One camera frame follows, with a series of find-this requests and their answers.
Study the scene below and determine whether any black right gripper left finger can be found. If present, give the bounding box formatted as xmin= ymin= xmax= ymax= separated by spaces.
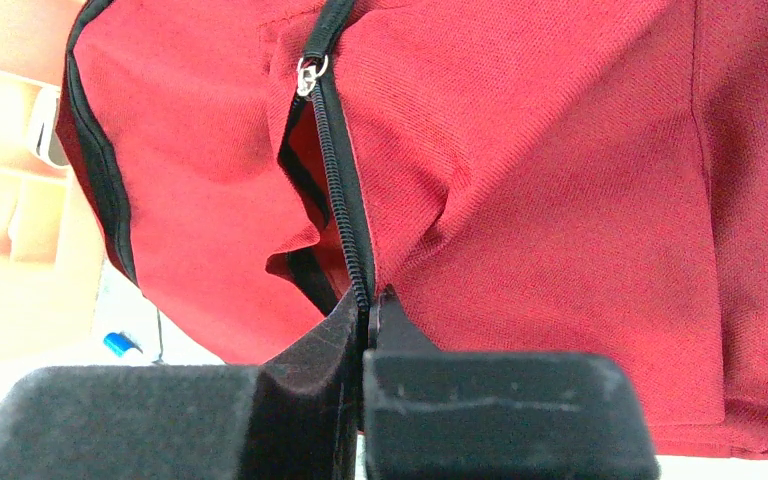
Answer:
xmin=0 ymin=295 xmax=360 ymax=479

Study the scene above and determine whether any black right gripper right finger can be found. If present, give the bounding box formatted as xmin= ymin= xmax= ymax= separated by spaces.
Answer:
xmin=363 ymin=289 xmax=661 ymax=479

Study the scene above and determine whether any blue white marker pen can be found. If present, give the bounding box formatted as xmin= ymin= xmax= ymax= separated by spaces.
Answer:
xmin=102 ymin=332 xmax=148 ymax=365

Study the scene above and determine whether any red student backpack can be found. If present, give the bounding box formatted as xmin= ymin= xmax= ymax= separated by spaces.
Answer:
xmin=57 ymin=1 xmax=768 ymax=459

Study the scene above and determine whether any orange plastic desk organizer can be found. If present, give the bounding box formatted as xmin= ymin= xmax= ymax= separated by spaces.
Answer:
xmin=0 ymin=0 xmax=104 ymax=361

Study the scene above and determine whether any white stapler in organizer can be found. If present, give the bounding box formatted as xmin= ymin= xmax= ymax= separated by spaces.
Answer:
xmin=25 ymin=87 xmax=69 ymax=169

